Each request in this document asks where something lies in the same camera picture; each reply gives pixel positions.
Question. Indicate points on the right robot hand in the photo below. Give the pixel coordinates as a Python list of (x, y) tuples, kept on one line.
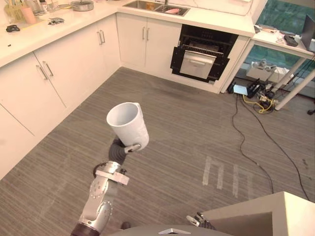
[(205, 222)]

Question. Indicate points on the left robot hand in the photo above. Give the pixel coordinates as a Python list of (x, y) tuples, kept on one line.
[(117, 152)]

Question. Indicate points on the white ceramic cup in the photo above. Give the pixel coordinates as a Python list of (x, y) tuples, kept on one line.
[(130, 127)]

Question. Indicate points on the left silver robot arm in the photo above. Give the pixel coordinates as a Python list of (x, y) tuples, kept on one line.
[(98, 196)]

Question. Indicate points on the white cabinet door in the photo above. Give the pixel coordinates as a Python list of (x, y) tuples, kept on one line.
[(130, 39), (66, 71), (110, 44), (9, 137), (162, 46), (86, 54), (27, 98)]

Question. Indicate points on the stainless steel dishwasher door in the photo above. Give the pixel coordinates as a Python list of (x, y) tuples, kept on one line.
[(197, 65)]

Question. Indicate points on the black built-in dishwasher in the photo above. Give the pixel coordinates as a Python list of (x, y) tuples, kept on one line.
[(204, 37)]

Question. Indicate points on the orange item in sink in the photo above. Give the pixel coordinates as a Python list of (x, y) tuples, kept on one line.
[(148, 6)]

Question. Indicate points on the stainless steel double sink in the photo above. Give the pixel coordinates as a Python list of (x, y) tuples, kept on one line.
[(152, 6)]

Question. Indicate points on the pink item in sink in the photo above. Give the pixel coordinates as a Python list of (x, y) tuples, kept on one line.
[(172, 10)]

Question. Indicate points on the pink plastic cup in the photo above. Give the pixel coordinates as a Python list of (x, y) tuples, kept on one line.
[(29, 15)]

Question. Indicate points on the grey robot torso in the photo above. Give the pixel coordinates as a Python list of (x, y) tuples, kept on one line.
[(147, 232)]

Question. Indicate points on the beige box-shaped counter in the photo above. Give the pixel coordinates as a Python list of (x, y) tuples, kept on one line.
[(295, 214)]

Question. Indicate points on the white flat network box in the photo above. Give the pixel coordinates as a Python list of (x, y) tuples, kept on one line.
[(240, 89)]

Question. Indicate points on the black power adapter box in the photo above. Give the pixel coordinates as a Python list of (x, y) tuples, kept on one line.
[(253, 89)]

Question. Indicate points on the pile of small black parts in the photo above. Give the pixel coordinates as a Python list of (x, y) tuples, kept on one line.
[(56, 21)]

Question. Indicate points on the steel pan with lid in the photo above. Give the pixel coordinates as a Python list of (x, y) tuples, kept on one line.
[(82, 5)]

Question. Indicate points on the yellow utensil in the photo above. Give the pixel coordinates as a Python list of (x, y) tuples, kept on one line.
[(65, 7)]

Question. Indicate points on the white device under desk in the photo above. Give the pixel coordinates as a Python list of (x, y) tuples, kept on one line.
[(261, 71)]

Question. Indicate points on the black controller-shaped object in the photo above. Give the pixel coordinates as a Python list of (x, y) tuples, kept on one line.
[(12, 28)]

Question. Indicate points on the clear glass jar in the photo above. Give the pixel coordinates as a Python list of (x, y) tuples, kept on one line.
[(39, 7)]

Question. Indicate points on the pale green utensil rack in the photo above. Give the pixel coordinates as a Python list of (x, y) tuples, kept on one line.
[(12, 8)]

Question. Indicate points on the white desk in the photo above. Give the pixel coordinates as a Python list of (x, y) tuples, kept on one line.
[(278, 45)]

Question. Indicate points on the black object on desk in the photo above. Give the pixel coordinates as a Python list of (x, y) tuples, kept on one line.
[(291, 39)]

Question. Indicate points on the grey laptop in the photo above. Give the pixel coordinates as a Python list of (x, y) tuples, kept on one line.
[(308, 32)]

